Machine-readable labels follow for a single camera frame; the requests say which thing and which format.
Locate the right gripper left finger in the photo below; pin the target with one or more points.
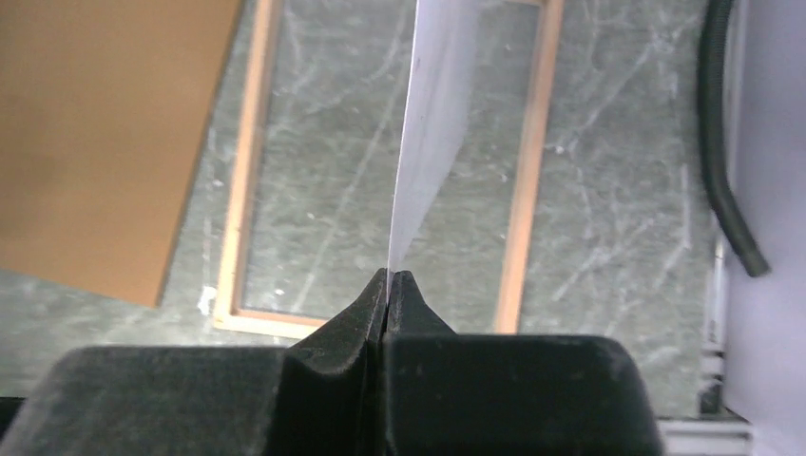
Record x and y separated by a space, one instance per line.
313 398

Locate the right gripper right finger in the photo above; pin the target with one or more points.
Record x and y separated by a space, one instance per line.
447 393

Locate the clear glass pane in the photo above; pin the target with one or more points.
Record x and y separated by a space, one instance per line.
323 204

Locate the printed photo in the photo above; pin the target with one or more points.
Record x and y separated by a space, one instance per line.
436 113

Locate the brown backing board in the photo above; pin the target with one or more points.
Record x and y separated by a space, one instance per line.
104 109

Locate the wooden picture frame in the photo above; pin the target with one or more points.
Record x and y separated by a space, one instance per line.
227 313

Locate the aluminium rail frame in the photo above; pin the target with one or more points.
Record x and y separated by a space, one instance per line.
715 431

